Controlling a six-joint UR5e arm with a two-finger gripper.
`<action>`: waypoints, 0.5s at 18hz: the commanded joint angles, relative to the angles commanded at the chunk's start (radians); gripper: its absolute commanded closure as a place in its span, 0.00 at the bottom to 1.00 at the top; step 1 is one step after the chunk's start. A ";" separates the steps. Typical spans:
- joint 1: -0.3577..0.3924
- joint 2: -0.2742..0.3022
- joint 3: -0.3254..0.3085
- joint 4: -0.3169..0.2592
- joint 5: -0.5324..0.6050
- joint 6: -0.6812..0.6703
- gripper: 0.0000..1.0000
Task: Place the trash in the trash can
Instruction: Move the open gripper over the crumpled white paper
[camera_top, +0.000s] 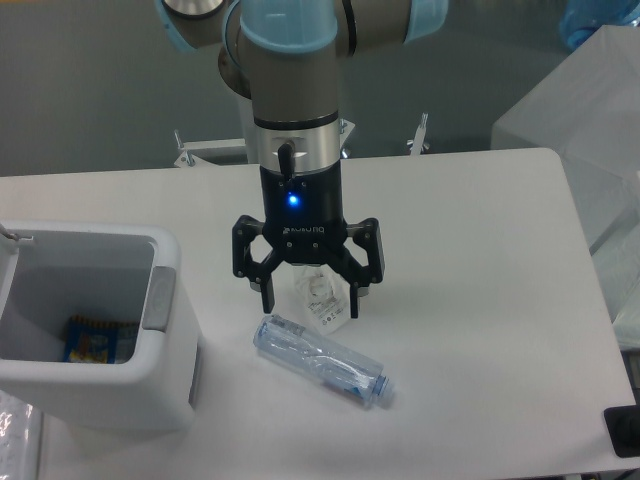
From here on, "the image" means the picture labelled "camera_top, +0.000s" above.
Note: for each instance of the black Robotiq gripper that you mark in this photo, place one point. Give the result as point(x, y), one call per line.
point(304, 225)

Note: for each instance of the white plastic wrapper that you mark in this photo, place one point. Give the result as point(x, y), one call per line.
point(325, 297)

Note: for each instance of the clear plastic water bottle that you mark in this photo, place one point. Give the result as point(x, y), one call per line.
point(324, 361)

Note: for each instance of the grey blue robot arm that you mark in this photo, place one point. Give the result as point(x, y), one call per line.
point(283, 57)

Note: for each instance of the white plastic trash can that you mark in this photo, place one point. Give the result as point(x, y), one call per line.
point(51, 271)

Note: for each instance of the metal table clamp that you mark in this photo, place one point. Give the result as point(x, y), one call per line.
point(418, 144)

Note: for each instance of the blue snack packet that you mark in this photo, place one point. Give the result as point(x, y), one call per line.
point(99, 342)

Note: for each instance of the white covered box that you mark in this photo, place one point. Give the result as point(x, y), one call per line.
point(587, 111)

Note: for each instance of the clear plastic sheet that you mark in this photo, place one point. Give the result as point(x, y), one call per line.
point(21, 425)

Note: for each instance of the blue water jug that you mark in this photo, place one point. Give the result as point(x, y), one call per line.
point(582, 18)

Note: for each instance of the black device at table edge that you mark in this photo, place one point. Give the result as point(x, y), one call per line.
point(623, 426)

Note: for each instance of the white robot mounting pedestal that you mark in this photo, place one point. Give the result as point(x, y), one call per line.
point(215, 150)

